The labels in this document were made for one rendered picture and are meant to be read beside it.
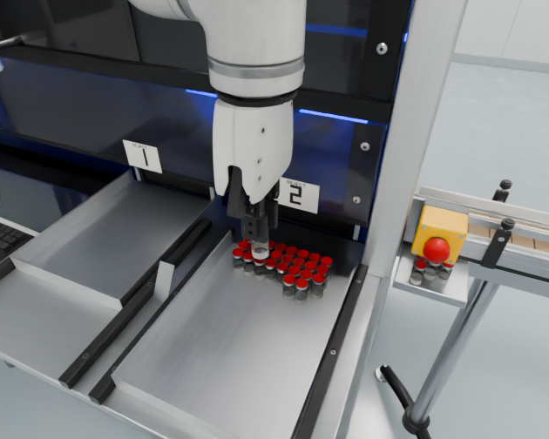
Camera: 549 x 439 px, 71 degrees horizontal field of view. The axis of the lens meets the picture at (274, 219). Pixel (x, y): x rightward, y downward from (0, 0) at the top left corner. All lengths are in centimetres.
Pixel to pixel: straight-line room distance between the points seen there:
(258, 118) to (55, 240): 66
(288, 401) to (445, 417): 112
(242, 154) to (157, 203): 61
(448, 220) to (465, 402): 113
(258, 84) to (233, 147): 6
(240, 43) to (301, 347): 47
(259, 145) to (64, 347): 50
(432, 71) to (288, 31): 27
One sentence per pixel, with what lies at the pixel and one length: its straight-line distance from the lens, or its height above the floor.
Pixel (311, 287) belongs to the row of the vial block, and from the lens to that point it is 69.
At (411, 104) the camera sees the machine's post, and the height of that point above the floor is 121.
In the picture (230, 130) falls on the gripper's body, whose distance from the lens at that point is 35.
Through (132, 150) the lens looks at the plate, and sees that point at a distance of 87.
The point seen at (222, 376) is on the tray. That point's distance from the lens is 62.
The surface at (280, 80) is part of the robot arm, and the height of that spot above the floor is 131.
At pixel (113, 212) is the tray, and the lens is 95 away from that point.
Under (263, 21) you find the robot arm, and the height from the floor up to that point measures 136.
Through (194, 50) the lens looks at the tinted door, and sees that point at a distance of 69.
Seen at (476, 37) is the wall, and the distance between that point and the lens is 527.
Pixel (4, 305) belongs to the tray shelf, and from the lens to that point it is 84.
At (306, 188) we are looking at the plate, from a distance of 68.
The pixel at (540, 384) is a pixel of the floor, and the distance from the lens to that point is 190.
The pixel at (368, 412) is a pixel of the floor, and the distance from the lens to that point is 160.
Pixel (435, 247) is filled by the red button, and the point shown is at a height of 101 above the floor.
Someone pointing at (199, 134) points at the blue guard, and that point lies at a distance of 74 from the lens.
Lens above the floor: 142
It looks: 39 degrees down
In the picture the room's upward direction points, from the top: straight up
